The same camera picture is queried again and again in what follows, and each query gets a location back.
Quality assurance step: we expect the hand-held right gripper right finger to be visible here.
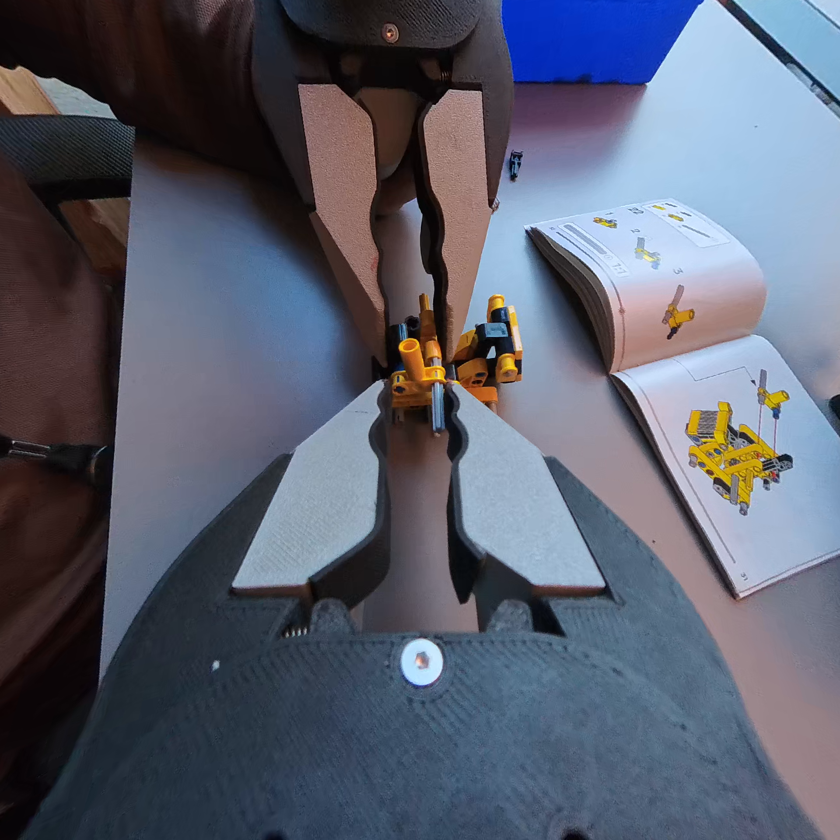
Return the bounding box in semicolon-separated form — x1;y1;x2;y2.
446;381;606;603

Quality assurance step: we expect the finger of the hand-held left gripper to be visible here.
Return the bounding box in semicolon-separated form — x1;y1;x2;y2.
415;87;501;362
297;83;389;368

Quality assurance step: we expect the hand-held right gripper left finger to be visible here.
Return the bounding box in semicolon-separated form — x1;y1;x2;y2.
231;381;395;611

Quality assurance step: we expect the yellow black lego vehicle model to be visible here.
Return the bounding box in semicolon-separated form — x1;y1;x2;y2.
373;294;525;427

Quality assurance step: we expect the small yellow lego axle assembly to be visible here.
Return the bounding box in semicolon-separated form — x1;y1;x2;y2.
392;338;455;437

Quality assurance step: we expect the person's left forearm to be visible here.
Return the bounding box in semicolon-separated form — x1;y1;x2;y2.
0;0;290;178

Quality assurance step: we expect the open lego instruction booklet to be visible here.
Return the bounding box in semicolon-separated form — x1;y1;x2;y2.
525;198;840;599

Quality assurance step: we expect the blue plastic bin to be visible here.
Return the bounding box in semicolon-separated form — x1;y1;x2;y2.
500;0;703;86

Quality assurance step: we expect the black office chair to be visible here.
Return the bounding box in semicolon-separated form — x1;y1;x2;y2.
0;117;137;201

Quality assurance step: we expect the person's brown shirt torso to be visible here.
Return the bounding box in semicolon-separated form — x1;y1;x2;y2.
0;157;126;834

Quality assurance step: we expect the black cable with plug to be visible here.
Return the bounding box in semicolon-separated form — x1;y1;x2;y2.
0;434;114;488

